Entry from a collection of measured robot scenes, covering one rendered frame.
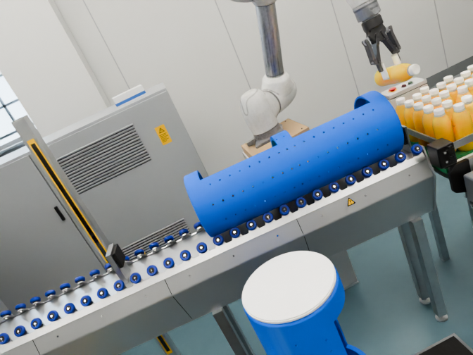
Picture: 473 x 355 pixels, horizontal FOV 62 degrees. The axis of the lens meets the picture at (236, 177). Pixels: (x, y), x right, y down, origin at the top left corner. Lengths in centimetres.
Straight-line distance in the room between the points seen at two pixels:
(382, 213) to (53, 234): 241
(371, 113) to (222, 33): 284
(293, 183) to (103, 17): 307
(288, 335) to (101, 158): 225
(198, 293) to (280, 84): 116
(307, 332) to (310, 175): 69
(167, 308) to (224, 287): 26
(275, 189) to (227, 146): 290
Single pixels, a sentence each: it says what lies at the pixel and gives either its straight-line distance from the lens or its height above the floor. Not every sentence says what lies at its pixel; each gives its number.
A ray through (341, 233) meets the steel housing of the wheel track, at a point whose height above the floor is 75.
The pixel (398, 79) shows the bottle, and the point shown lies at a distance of 163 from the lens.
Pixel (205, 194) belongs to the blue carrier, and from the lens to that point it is 154.
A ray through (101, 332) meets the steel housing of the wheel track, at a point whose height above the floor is 81.
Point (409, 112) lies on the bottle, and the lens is 194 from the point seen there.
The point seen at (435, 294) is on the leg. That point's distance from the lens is 222.
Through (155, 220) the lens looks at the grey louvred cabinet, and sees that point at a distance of 321.
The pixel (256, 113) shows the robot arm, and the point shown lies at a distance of 209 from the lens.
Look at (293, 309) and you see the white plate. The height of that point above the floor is 104.
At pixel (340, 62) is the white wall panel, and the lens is 471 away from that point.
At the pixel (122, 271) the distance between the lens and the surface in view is 178.
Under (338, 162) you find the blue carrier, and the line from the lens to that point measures 160.
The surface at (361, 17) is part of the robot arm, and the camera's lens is 163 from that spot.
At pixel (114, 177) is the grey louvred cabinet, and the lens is 309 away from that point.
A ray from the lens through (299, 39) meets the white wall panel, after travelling 451.
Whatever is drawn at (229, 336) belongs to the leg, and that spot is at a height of 48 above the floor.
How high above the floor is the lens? 175
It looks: 22 degrees down
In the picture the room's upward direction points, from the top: 25 degrees counter-clockwise
